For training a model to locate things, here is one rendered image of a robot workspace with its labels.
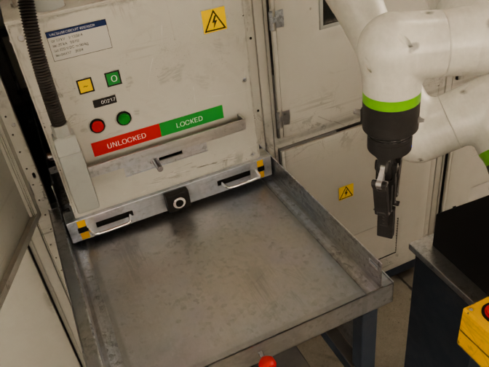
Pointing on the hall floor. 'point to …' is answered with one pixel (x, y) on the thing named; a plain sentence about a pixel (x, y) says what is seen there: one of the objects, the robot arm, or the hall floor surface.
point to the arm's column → (434, 322)
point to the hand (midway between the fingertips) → (386, 221)
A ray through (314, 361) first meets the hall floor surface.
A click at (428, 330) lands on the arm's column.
